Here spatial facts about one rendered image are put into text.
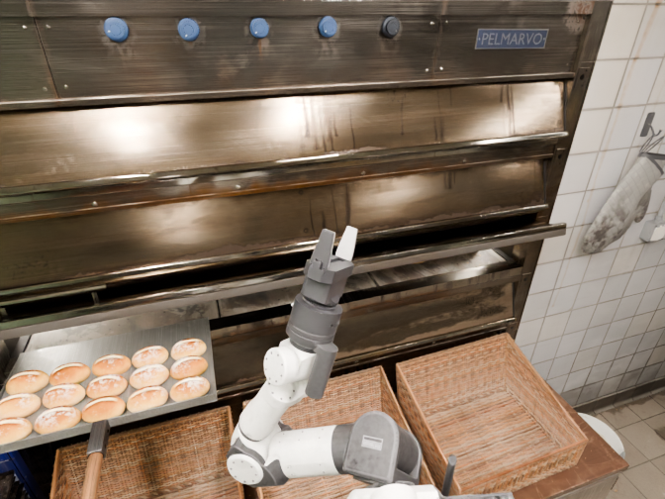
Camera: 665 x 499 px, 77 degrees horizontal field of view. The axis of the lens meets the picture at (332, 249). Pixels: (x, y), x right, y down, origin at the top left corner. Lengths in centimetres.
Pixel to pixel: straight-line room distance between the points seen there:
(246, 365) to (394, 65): 107
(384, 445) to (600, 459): 136
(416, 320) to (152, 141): 112
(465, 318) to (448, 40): 105
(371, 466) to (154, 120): 91
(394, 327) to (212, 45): 113
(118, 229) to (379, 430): 84
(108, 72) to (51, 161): 25
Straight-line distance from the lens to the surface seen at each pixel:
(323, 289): 69
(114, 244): 126
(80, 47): 114
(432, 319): 173
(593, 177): 186
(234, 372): 155
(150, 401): 121
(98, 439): 120
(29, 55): 116
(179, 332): 145
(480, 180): 153
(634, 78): 182
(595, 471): 202
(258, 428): 90
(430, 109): 133
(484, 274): 174
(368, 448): 82
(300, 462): 91
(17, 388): 142
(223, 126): 115
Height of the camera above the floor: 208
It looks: 30 degrees down
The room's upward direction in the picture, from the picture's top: straight up
